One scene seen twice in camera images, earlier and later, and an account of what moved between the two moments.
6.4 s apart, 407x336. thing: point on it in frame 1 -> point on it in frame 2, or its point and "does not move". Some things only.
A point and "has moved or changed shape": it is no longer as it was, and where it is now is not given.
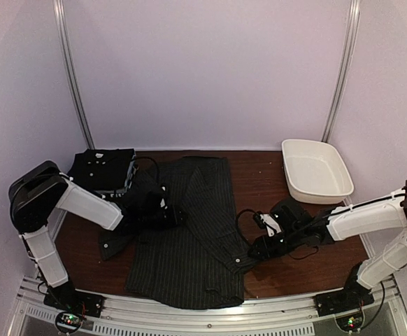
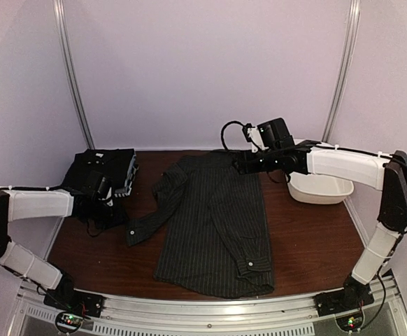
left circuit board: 68,322 does not move
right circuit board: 351,323 does not move
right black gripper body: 273,250 -> 255,166
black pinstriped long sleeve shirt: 201,267 has moved or changed shape
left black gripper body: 172,220 -> 104,218
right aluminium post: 354,12 does not move
